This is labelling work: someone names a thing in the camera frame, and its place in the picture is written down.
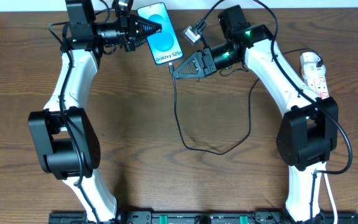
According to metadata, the blue Samsung Galaxy smartphone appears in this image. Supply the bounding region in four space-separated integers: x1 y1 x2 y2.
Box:
137 2 183 65

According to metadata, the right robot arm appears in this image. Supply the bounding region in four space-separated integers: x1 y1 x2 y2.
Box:
170 5 338 223

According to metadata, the black USB charging cable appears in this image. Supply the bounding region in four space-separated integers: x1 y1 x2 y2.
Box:
168 48 324 156

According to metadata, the white charger plug adapter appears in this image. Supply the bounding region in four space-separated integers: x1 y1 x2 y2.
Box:
300 52 326 80

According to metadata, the white power strip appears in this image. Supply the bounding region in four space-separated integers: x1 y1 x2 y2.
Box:
301 66 329 99

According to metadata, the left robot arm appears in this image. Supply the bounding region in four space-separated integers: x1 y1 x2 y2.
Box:
28 0 162 223

